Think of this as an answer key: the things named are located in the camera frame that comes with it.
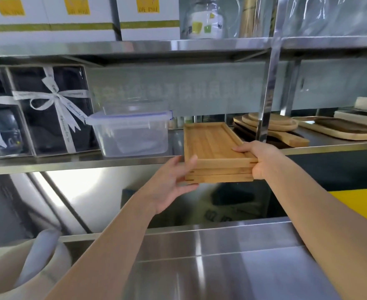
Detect gold cylinder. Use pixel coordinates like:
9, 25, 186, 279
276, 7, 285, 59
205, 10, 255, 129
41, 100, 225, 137
239, 0, 266, 38

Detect stainless steel shelf rack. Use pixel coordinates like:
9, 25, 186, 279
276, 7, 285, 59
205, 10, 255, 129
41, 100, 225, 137
0, 0, 367, 300

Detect glass jar green print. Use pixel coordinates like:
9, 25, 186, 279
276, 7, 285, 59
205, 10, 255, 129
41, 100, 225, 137
180, 0, 244, 40

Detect clear plastic container blue clips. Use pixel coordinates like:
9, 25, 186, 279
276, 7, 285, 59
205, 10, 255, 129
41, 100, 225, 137
85, 101, 174, 158

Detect round wooden board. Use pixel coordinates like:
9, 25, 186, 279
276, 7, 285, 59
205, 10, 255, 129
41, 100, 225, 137
242, 112, 299, 132

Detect person's right forearm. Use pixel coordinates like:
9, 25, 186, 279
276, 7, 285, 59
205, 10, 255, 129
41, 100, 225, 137
265, 159, 367, 300

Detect white carton yellow label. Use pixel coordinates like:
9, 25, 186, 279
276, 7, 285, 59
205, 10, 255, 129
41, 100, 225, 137
116, 0, 181, 41
0, 0, 52, 46
42, 0, 119, 44

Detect yellow cutting board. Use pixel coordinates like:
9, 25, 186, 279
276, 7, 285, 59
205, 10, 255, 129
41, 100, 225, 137
327, 189, 367, 231

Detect wooden paddle board with handle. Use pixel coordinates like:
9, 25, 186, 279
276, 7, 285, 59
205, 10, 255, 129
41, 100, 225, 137
233, 117, 310, 148

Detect printed cardboard box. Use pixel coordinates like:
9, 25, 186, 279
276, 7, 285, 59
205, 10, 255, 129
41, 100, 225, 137
202, 205, 235, 223

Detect dark wooden tray light rim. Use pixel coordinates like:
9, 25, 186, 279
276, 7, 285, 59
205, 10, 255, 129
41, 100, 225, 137
292, 116, 367, 141

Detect person's right hand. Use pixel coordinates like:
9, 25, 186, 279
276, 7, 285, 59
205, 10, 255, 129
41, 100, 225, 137
232, 140, 285, 181

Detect white stone pestle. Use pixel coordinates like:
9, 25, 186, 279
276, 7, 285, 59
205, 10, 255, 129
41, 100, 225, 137
13, 229, 61, 288

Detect white stone mortar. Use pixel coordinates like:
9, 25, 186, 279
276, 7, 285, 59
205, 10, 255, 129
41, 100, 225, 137
0, 237, 72, 300

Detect light wooden rectangular tray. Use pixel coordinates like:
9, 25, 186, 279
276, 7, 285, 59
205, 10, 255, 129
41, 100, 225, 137
183, 122, 259, 170
184, 167, 255, 185

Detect person's left hand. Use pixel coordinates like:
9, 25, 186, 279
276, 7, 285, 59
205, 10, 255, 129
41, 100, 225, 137
137, 154, 200, 216

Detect clear plastic wrapped item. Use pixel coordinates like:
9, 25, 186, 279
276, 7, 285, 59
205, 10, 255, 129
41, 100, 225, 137
282, 0, 367, 38

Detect person's left forearm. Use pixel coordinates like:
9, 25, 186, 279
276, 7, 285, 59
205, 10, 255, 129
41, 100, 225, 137
44, 192, 160, 300

